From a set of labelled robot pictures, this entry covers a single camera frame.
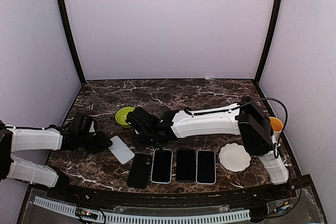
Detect right black frame post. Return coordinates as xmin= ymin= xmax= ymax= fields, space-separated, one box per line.
xmin=254 ymin=0 xmax=281 ymax=86

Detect black magsafe phone case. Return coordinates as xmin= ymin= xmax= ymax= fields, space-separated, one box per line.
xmin=127 ymin=153 xmax=152 ymax=189

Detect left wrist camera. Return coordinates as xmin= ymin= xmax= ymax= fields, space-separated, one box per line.
xmin=69 ymin=112 xmax=97 ymax=135

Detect black frame post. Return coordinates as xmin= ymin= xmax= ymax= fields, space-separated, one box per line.
xmin=254 ymin=0 xmax=281 ymax=86
xmin=57 ymin=0 xmax=86 ymax=85

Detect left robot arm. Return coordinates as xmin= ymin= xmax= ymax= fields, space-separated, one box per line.
xmin=1 ymin=112 xmax=113 ymax=201

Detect light blue phone case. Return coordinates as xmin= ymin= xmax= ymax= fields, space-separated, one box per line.
xmin=150 ymin=149 xmax=173 ymax=185

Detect green bowl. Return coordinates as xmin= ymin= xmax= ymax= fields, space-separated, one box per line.
xmin=115 ymin=106 xmax=135 ymax=129

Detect dark purple edged phone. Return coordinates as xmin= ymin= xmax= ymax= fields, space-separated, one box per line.
xmin=151 ymin=150 xmax=172 ymax=183

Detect white cable duct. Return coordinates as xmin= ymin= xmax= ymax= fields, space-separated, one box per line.
xmin=33 ymin=196 xmax=251 ymax=223

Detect black front rail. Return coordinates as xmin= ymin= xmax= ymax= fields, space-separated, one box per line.
xmin=32 ymin=175 xmax=312 ymax=209

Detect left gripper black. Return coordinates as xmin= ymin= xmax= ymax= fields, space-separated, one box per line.
xmin=78 ymin=132 xmax=112 ymax=155

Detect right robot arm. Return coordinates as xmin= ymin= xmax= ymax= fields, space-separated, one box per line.
xmin=125 ymin=97 xmax=289 ymax=200

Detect lavender phone case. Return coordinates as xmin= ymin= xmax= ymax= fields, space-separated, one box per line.
xmin=195 ymin=150 xmax=217 ymax=185

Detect white scalloped dish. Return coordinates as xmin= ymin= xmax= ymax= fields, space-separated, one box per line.
xmin=218 ymin=143 xmax=251 ymax=173

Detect left black frame post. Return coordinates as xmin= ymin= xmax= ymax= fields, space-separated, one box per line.
xmin=57 ymin=0 xmax=86 ymax=85

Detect patterned white mug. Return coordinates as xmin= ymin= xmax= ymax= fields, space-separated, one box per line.
xmin=269 ymin=116 xmax=284 ymax=133

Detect silver white phone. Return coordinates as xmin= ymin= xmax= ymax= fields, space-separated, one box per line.
xmin=108 ymin=136 xmax=135 ymax=165

